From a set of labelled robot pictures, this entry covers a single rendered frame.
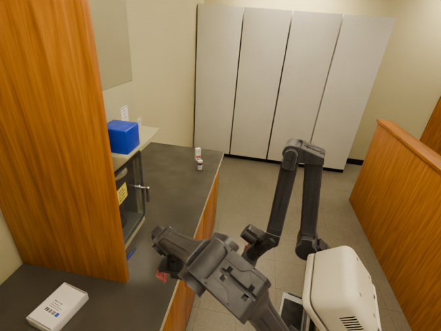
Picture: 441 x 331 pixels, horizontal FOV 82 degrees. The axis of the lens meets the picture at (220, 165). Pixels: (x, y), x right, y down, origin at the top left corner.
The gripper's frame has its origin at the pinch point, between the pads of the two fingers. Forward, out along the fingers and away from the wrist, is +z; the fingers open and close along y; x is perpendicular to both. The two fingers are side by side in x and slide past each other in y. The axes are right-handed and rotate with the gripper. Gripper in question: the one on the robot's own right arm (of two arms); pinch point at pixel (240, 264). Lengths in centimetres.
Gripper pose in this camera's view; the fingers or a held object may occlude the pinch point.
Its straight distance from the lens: 124.7
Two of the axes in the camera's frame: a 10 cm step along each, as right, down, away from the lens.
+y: -3.8, 4.1, -8.3
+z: -4.8, 6.7, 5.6
